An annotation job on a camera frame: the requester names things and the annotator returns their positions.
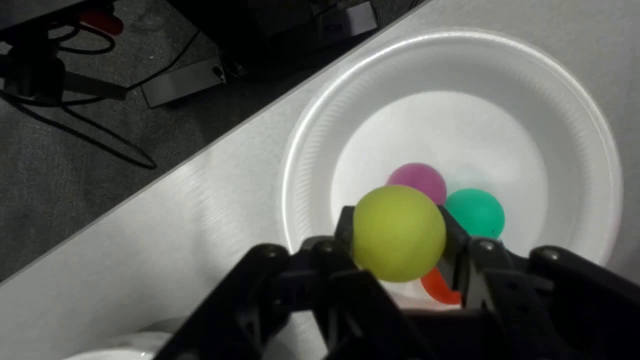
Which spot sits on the yellow ball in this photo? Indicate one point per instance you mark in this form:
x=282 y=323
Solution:
x=399 y=232

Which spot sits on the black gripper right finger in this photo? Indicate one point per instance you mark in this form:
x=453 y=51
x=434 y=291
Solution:
x=454 y=264

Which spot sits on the green ball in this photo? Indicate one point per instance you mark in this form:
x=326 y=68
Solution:
x=478 y=212

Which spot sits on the orange ball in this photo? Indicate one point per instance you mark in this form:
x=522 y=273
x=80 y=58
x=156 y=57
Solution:
x=439 y=288

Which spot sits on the purple ball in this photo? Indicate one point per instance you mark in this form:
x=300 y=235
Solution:
x=420 y=177

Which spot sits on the white foam plate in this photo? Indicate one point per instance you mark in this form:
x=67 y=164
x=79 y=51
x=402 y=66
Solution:
x=480 y=109

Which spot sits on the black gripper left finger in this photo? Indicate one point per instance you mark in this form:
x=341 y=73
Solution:
x=344 y=229

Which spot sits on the black tripod orange clamp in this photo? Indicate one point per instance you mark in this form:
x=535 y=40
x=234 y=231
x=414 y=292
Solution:
x=34 y=74

